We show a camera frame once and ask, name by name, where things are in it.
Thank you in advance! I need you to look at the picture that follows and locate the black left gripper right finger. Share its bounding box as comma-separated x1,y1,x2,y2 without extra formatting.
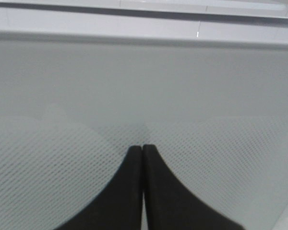
143,145,243,230

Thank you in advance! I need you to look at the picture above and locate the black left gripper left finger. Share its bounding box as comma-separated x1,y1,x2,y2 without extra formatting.
57,146,143,230

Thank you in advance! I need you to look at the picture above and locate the white microwave door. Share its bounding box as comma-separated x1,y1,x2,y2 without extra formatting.
0,31,288,230

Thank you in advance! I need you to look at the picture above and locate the white microwave oven body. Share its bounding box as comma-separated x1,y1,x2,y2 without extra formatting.
0,0,288,44

